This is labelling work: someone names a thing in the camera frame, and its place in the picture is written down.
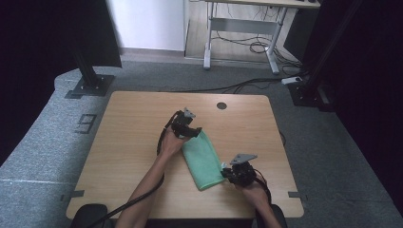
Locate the grey tape strip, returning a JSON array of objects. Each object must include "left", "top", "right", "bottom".
[
  {"left": 59, "top": 189, "right": 86, "bottom": 203},
  {"left": 287, "top": 190, "right": 309, "bottom": 202}
]

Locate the tangle of black cables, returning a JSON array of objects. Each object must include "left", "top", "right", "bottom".
[{"left": 211, "top": 6, "right": 303, "bottom": 69}]

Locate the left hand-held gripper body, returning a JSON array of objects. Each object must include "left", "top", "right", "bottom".
[{"left": 170, "top": 106, "right": 198, "bottom": 139}]

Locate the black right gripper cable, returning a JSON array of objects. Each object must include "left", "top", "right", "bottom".
[{"left": 252, "top": 168, "right": 274, "bottom": 206}]

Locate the black curtain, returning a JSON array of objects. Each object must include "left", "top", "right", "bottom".
[
  {"left": 300, "top": 0, "right": 403, "bottom": 211},
  {"left": 0, "top": 0, "right": 124, "bottom": 167}
]

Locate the black box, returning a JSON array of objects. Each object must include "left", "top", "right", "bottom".
[{"left": 282, "top": 7, "right": 316, "bottom": 63}]

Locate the black metal stand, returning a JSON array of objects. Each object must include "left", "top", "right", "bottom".
[
  {"left": 287, "top": 0, "right": 364, "bottom": 112},
  {"left": 64, "top": 37, "right": 116, "bottom": 100}
]

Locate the black chair armrest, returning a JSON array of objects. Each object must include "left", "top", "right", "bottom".
[
  {"left": 255, "top": 203, "right": 289, "bottom": 228},
  {"left": 69, "top": 203, "right": 109, "bottom": 228}
]

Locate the person's right hand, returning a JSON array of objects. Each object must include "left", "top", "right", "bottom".
[{"left": 235, "top": 180, "right": 271, "bottom": 209}]

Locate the white power strip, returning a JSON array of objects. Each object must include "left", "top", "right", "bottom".
[{"left": 280, "top": 75, "right": 304, "bottom": 86}]

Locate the person's left hand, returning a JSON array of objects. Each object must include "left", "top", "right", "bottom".
[{"left": 159, "top": 125, "right": 192, "bottom": 159}]

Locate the white cabinet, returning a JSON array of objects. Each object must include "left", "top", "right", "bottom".
[{"left": 106, "top": 0, "right": 191, "bottom": 52}]

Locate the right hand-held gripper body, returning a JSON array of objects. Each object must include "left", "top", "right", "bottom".
[{"left": 228, "top": 153, "right": 259, "bottom": 186}]

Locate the long black floor cable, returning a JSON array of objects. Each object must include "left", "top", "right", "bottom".
[{"left": 158, "top": 77, "right": 286, "bottom": 95}]

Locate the white desk frame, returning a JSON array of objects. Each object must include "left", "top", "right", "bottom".
[{"left": 189, "top": 0, "right": 321, "bottom": 76}]

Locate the green cloth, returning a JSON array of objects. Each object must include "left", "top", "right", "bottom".
[{"left": 181, "top": 129, "right": 227, "bottom": 192}]

